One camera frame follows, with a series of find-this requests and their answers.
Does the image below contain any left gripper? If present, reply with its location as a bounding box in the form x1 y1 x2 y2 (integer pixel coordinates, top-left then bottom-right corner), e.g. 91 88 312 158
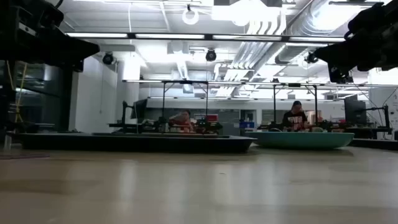
0 29 101 63

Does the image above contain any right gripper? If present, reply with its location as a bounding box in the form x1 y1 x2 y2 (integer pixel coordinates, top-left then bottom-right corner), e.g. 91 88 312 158
313 30 398 72

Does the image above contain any teal round plate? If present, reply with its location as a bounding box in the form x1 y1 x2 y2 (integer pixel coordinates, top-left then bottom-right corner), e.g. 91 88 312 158
245 130 355 149

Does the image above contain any black plastic tray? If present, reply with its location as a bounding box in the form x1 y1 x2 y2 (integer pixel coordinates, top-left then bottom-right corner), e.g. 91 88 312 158
18 132 257 154

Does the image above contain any black computer monitor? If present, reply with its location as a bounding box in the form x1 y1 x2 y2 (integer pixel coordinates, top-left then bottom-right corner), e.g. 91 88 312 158
344 98 368 125
130 98 149 121

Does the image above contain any black monitor stand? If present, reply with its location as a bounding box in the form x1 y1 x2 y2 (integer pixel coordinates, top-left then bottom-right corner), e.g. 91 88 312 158
121 100 129 125

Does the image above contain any person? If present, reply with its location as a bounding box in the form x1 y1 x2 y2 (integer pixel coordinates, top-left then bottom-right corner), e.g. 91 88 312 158
167 109 195 133
281 100 308 131

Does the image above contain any overhead light bar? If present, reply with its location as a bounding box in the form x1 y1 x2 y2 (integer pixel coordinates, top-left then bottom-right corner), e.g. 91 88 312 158
63 30 346 44

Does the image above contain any red storage box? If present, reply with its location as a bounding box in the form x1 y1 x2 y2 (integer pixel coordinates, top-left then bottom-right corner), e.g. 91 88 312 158
194 113 219 123

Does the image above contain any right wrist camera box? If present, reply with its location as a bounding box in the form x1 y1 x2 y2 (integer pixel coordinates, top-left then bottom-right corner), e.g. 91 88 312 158
328 63 354 84

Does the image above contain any black background rig frame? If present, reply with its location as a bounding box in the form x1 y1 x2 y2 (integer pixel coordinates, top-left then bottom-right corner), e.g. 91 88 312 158
272 82 318 125
161 80 209 127

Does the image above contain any yellow orange cable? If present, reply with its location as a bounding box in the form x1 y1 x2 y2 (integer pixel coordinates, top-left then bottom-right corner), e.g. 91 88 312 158
6 62 29 124

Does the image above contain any black aluminium table frame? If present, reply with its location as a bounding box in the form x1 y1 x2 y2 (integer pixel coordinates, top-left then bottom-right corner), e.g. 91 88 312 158
348 138 398 152

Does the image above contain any white ring lamp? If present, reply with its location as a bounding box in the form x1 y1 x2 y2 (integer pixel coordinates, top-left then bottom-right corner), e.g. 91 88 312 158
182 9 200 26

